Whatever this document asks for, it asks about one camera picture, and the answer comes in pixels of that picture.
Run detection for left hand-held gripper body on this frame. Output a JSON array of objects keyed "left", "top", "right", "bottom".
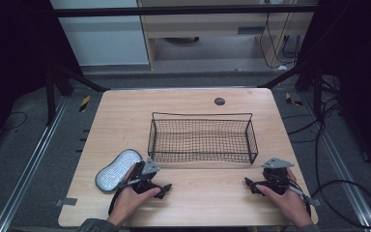
[{"left": 128, "top": 157, "right": 160, "bottom": 195}]

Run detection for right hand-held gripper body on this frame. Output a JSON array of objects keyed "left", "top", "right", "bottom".
[{"left": 260, "top": 157, "right": 296, "bottom": 196}]

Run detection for person's right hand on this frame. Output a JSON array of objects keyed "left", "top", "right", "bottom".
[{"left": 256, "top": 167, "right": 314, "bottom": 228}]

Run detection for person's left hand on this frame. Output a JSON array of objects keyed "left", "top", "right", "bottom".
[{"left": 106, "top": 163, "right": 162, "bottom": 227}]

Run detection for grey oval sparkly pad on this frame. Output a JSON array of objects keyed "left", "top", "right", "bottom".
[{"left": 94, "top": 148, "right": 144, "bottom": 194}]

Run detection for yellow black striped tape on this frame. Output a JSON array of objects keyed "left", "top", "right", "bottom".
[
  {"left": 284, "top": 92, "right": 304, "bottom": 107},
  {"left": 78, "top": 94, "right": 92, "bottom": 113}
]

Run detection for grey tape strip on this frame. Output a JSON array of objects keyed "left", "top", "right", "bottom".
[{"left": 54, "top": 196, "right": 78, "bottom": 207}]

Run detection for black metal stand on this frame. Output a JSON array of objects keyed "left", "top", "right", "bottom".
[
  {"left": 43, "top": 59, "right": 110, "bottom": 128},
  {"left": 258, "top": 54, "right": 325, "bottom": 117}
]

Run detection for white cabinet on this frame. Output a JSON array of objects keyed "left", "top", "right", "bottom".
[{"left": 49, "top": 0, "right": 151, "bottom": 68}]

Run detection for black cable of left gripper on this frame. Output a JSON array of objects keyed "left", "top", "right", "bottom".
[{"left": 107, "top": 179, "right": 141, "bottom": 217}]

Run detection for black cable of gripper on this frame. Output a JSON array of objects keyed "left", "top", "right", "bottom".
[
  {"left": 107, "top": 179, "right": 141, "bottom": 217},
  {"left": 289, "top": 179, "right": 371, "bottom": 230}
]

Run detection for black wire mesh basket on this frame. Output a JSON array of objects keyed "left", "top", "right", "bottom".
[{"left": 147, "top": 111, "right": 260, "bottom": 165}]

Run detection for aluminium floor rail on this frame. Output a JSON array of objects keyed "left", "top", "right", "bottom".
[
  {"left": 300, "top": 93, "right": 371, "bottom": 231},
  {"left": 0, "top": 96, "right": 71, "bottom": 232}
]

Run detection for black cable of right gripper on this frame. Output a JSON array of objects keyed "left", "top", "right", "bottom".
[{"left": 289, "top": 179, "right": 371, "bottom": 230}]

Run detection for black hanging cables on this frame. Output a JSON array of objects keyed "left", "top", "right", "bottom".
[{"left": 258, "top": 12, "right": 303, "bottom": 70}]

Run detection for thin black floor cable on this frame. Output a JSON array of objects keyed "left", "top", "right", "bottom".
[{"left": 0, "top": 110, "right": 29, "bottom": 132}]

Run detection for black horizontal frame bar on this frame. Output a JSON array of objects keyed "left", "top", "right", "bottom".
[{"left": 52, "top": 3, "right": 318, "bottom": 18}]

